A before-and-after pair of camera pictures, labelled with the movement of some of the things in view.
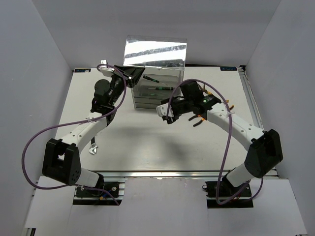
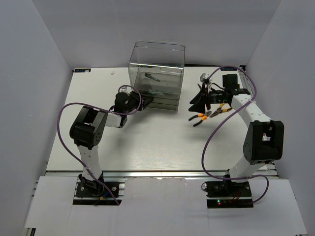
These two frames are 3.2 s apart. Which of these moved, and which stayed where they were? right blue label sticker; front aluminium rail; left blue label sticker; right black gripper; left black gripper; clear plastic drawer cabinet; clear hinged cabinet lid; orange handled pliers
Moved: right black gripper; clear hinged cabinet lid; clear plastic drawer cabinet; left black gripper
Stayed: right blue label sticker; front aluminium rail; orange handled pliers; left blue label sticker
